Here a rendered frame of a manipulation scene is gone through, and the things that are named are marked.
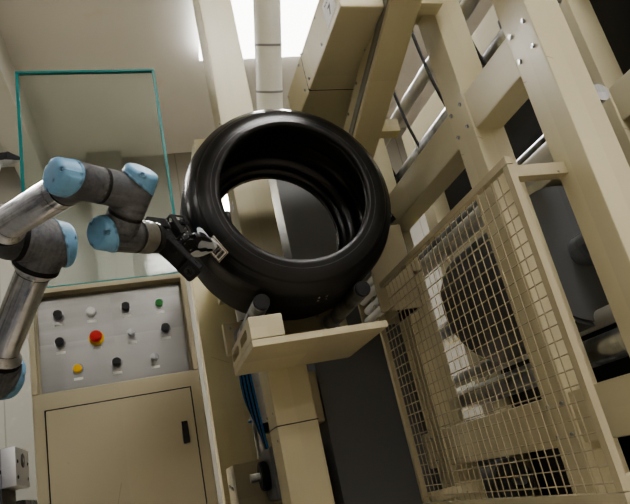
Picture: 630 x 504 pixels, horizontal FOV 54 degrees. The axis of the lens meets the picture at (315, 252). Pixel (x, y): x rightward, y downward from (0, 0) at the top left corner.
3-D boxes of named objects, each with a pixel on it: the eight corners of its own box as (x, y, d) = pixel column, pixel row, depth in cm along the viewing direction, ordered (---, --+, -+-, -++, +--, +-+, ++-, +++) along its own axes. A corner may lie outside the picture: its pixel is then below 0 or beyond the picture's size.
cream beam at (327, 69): (293, 129, 225) (285, 95, 230) (358, 126, 233) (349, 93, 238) (338, 6, 170) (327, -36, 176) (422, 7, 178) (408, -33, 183)
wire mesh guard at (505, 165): (423, 509, 188) (369, 292, 212) (429, 507, 189) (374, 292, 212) (627, 503, 108) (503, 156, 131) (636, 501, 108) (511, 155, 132)
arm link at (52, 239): (-54, 383, 165) (14, 203, 152) (3, 381, 176) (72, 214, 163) (-42, 413, 158) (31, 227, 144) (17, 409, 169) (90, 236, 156)
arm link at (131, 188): (121, 168, 122) (101, 217, 124) (168, 180, 130) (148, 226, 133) (104, 153, 127) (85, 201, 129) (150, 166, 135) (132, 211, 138)
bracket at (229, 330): (226, 357, 189) (221, 326, 192) (348, 337, 201) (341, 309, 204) (227, 354, 186) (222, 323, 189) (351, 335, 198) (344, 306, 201)
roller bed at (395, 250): (363, 328, 217) (344, 250, 227) (401, 322, 221) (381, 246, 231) (382, 312, 199) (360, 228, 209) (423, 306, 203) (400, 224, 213)
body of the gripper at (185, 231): (187, 215, 152) (151, 210, 142) (204, 241, 149) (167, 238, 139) (170, 235, 155) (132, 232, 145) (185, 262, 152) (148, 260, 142)
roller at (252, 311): (253, 340, 190) (239, 346, 189) (247, 327, 191) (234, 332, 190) (273, 306, 159) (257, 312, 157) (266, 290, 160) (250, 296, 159)
